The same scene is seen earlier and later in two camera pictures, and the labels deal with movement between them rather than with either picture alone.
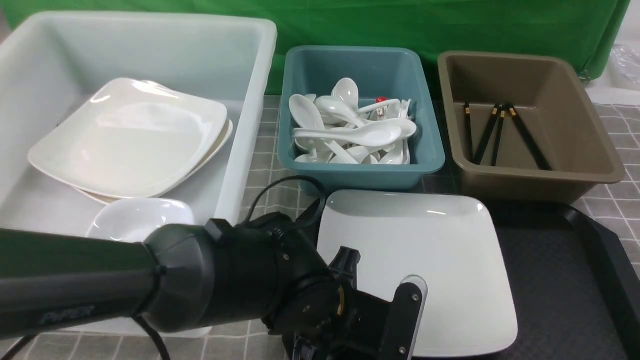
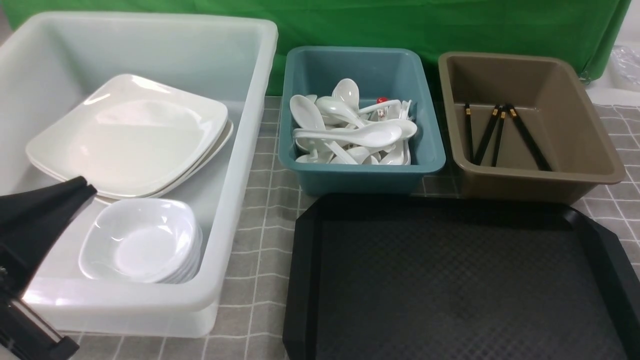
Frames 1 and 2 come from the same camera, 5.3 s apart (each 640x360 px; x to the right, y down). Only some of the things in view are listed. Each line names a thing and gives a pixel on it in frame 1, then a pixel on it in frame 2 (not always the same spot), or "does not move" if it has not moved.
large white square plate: (449, 240) to (133, 140)
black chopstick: (469, 131) does not move
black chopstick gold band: (499, 135) does not move
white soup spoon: (378, 134) does not move
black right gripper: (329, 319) to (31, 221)
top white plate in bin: (128, 138) does not move
